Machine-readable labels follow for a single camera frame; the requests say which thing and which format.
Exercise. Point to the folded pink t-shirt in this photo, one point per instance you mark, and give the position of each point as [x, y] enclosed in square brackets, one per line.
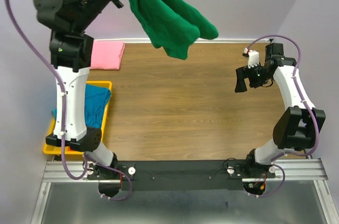
[107, 55]

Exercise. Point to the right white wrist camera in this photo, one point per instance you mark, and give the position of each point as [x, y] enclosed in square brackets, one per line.
[252, 56]

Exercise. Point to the green polo t-shirt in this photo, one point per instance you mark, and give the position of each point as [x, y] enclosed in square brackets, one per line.
[173, 25]

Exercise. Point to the crumpled blue t-shirt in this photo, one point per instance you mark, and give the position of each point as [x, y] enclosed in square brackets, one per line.
[96, 99]

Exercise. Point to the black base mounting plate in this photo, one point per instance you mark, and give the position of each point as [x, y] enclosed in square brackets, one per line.
[184, 175]

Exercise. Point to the aluminium frame rail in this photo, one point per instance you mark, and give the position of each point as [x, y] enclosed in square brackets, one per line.
[297, 194]

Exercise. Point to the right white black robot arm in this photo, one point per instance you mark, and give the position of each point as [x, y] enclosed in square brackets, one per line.
[297, 131]

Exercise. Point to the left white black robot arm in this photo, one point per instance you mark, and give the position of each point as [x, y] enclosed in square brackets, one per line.
[71, 50]

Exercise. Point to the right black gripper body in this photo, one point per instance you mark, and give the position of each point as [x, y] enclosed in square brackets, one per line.
[257, 76]

